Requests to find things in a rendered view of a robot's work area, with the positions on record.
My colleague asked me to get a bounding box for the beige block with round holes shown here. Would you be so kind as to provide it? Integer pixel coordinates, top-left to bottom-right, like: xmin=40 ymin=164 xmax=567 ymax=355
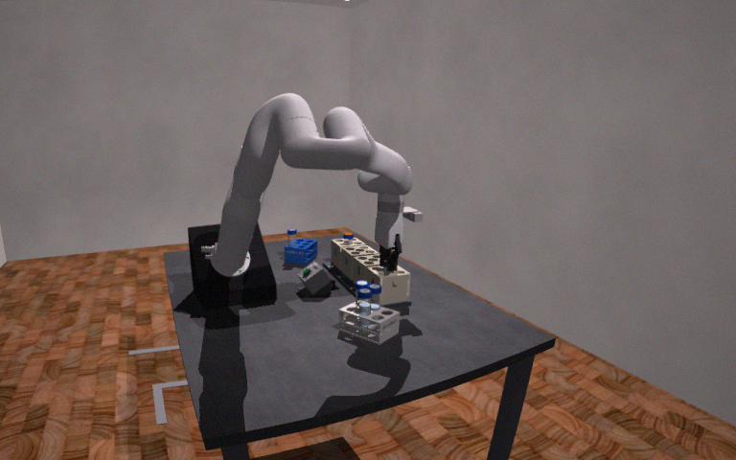
xmin=341 ymin=245 xmax=379 ymax=281
xmin=366 ymin=266 xmax=410 ymax=305
xmin=332 ymin=238 xmax=366 ymax=270
xmin=353 ymin=254 xmax=380 ymax=283

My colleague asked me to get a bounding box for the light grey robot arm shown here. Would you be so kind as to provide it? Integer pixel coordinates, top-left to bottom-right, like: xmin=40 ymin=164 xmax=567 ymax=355
xmin=201 ymin=93 xmax=423 ymax=277

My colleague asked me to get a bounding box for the blue tube rack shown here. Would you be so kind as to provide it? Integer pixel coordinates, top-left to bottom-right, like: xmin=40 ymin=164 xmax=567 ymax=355
xmin=285 ymin=239 xmax=317 ymax=265

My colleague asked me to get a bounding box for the white tube rack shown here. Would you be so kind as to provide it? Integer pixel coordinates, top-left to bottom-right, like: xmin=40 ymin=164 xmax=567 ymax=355
xmin=339 ymin=302 xmax=400 ymax=345

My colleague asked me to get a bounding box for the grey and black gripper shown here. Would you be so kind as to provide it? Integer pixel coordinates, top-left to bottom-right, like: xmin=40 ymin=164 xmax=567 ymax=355
xmin=375 ymin=211 xmax=403 ymax=272

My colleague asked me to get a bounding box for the grey sloped desk with green key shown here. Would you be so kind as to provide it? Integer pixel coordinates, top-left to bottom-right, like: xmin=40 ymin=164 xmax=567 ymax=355
xmin=297 ymin=262 xmax=338 ymax=296

